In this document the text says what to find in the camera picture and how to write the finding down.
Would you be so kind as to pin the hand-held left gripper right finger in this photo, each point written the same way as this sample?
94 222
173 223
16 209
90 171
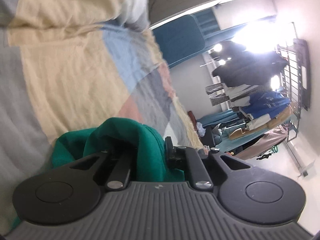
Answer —
171 155

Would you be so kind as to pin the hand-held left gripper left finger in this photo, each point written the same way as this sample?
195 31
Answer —
122 165

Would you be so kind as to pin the green sweatshirt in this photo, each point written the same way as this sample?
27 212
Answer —
120 135

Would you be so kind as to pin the row of hanging clothes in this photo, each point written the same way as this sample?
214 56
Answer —
237 75

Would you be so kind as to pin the metal clothes rack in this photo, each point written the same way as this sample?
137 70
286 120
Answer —
303 55

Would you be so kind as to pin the light blue crumpled cloth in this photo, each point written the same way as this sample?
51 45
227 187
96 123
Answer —
200 128

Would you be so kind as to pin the red-brown cabinet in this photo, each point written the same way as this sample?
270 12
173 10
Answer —
192 117

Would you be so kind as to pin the patchwork quilt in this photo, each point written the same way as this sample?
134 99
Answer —
62 67

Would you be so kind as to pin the blue padded board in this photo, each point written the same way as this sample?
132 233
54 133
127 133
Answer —
180 40

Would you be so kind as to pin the blue curtain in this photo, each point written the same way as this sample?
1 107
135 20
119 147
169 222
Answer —
207 22

